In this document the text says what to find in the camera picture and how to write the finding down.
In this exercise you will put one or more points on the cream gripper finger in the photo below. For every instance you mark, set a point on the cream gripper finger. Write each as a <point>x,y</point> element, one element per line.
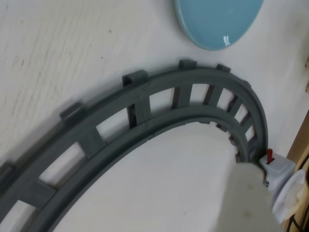
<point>243,198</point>

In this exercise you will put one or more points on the blue ceramic dish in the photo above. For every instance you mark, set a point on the blue ceramic dish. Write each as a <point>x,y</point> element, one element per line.
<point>212,21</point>

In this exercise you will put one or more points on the white round plastic plate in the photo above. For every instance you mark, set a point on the white round plastic plate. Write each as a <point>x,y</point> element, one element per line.
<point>283,200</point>

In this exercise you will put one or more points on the translucent white plastic container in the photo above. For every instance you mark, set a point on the translucent white plastic container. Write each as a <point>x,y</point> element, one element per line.
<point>280,166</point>

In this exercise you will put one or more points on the brown wooden slatted board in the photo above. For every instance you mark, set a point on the brown wooden slatted board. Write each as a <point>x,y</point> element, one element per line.
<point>300,135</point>

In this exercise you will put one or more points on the grey circular toy rail track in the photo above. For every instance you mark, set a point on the grey circular toy rail track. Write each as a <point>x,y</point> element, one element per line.
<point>142,106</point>

